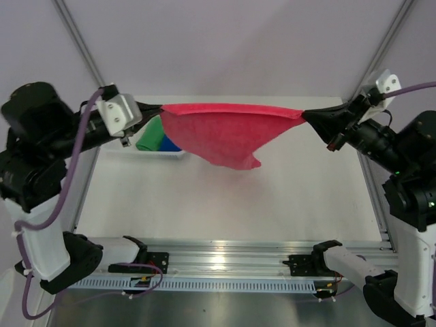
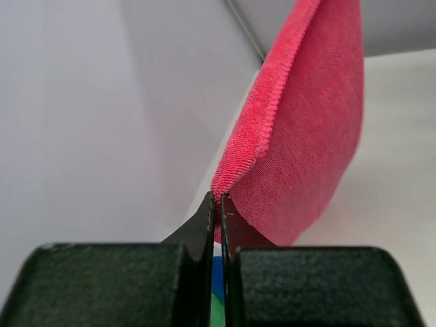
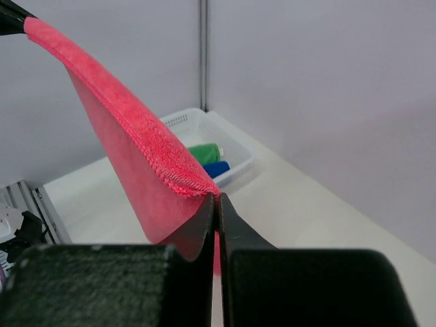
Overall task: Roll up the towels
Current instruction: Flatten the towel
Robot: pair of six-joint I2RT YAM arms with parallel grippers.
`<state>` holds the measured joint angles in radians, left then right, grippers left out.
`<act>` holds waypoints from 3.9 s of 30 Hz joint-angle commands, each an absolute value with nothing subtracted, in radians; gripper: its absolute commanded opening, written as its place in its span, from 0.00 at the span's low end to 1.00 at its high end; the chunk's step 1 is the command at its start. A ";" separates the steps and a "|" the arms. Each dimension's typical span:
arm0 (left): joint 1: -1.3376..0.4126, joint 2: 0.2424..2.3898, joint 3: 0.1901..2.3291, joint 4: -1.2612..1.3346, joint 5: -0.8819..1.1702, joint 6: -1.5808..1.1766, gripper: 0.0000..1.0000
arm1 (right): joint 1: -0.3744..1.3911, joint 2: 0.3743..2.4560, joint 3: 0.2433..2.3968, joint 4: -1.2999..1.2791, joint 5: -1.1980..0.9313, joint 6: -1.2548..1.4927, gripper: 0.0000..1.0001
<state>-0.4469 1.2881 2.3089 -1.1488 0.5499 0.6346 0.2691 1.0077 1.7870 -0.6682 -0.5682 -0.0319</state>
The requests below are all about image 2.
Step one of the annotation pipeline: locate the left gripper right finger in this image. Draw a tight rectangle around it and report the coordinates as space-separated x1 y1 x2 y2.
220 196 424 326

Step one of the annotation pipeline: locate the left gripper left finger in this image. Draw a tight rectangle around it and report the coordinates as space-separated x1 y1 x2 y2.
1 193 215 326

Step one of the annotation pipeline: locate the blue towel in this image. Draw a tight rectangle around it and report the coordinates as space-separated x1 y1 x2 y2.
212 255 224 302

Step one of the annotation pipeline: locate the green towel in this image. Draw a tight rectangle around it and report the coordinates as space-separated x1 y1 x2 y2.
211 293 225 327

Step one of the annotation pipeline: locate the pink towel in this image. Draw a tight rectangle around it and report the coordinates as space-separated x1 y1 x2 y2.
211 1 364 246

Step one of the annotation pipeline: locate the left aluminium corner post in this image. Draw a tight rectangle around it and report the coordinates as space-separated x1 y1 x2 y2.
223 0 266 65

